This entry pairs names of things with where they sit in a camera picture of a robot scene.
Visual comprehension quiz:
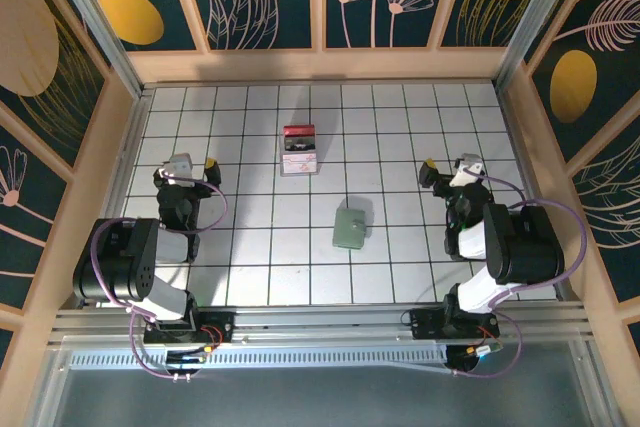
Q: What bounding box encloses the green card holder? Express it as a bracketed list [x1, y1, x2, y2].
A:
[331, 207, 370, 251]

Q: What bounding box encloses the white card red drawing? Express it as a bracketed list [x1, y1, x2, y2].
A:
[281, 150, 319, 174]

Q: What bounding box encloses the plain red card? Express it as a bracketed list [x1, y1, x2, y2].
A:
[282, 124, 317, 141]

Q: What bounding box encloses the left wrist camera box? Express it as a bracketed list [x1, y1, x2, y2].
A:
[167, 152, 194, 182]

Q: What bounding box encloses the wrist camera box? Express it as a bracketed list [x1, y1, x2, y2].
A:
[167, 152, 194, 182]
[452, 152, 485, 187]

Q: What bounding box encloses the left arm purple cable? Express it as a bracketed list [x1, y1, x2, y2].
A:
[91, 179, 230, 382]

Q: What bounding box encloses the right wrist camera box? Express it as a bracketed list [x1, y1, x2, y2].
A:
[452, 152, 485, 187]

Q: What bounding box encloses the aluminium table side rail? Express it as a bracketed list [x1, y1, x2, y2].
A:
[494, 84, 571, 301]
[82, 89, 154, 311]

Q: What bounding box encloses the red power wire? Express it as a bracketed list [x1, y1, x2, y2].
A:
[468, 325, 504, 359]
[198, 324, 225, 354]

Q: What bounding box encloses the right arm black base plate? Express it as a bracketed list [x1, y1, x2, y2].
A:
[409, 307, 501, 343]

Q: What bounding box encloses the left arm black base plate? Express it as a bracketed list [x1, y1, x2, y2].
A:
[143, 311, 236, 346]

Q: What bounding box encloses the aluminium corner post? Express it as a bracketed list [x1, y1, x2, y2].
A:
[42, 0, 151, 98]
[494, 0, 586, 93]

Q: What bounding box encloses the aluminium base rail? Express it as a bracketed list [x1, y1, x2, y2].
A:
[48, 304, 592, 348]

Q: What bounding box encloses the perforated metal cable tray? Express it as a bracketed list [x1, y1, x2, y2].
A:
[68, 348, 451, 372]

